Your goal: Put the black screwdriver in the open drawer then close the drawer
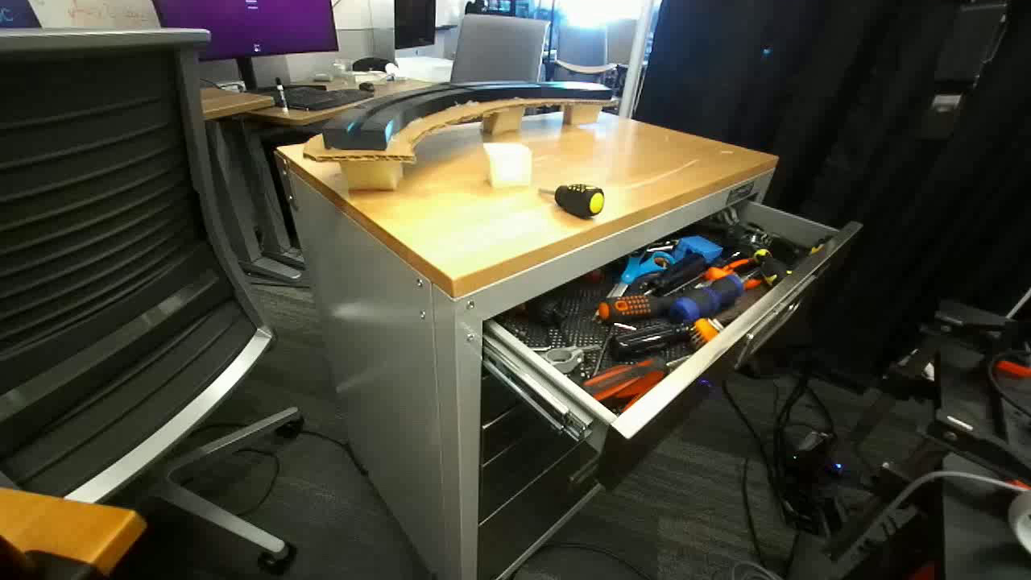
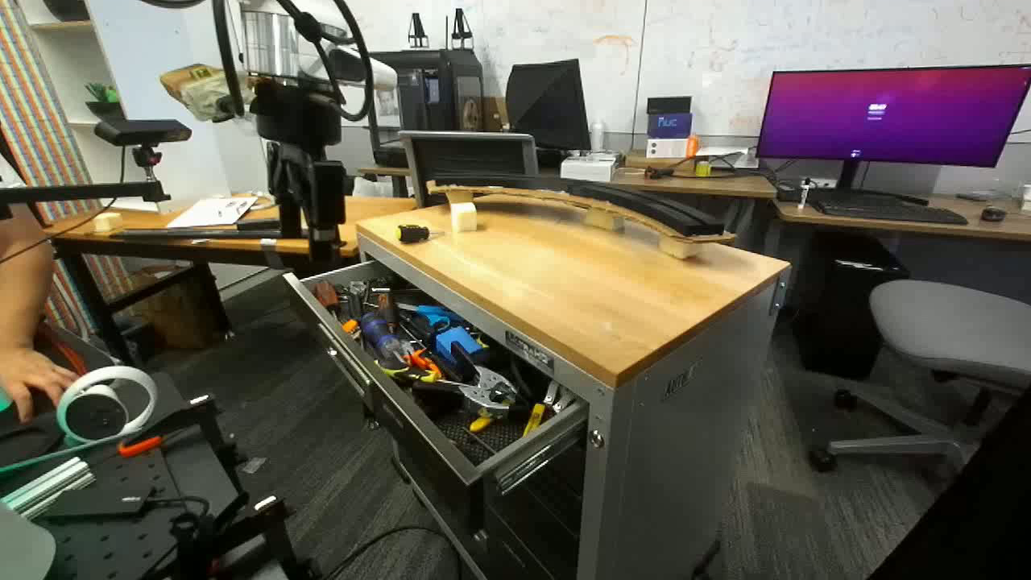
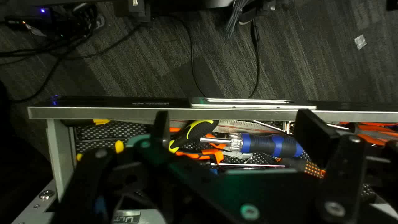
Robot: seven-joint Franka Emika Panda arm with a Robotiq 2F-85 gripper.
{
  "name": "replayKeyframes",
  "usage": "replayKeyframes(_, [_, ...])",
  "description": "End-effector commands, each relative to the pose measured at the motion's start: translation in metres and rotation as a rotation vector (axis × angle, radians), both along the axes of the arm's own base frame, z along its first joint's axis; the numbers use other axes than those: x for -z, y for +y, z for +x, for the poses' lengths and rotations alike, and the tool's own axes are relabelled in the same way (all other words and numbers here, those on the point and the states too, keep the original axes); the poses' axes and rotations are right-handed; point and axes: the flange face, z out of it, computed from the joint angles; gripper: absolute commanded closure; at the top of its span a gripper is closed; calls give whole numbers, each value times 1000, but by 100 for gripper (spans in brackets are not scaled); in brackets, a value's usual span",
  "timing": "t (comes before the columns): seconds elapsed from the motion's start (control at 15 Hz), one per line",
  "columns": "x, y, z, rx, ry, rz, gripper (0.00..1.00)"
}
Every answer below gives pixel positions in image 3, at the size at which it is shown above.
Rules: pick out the black device with blue light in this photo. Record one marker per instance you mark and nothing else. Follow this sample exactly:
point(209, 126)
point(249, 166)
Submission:
point(56, 21)

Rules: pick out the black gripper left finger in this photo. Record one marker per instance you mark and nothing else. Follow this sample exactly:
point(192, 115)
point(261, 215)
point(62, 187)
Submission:
point(159, 135)

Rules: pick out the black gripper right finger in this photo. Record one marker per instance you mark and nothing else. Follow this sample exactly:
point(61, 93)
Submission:
point(315, 136)

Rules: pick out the orange handled pliers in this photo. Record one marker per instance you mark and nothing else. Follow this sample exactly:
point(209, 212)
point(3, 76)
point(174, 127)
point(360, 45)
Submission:
point(212, 154)

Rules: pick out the white paper scrap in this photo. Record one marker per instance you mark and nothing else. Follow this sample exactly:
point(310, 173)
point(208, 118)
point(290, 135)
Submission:
point(360, 41)

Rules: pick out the orange tools at right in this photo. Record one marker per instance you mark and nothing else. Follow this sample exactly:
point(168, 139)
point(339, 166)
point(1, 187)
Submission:
point(373, 132)

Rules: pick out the black yellow screwdriver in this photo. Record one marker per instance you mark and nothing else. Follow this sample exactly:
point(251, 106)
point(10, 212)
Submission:
point(191, 133)

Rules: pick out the grey metal tool drawer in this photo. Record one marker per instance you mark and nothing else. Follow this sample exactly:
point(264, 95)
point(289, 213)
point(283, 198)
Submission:
point(118, 161)

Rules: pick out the black orange dotted tool handle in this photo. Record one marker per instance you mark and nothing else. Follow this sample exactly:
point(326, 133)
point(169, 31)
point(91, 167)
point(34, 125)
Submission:
point(306, 167)

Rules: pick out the blue black screwdriver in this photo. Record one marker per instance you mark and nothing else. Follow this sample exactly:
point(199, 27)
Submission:
point(271, 144)

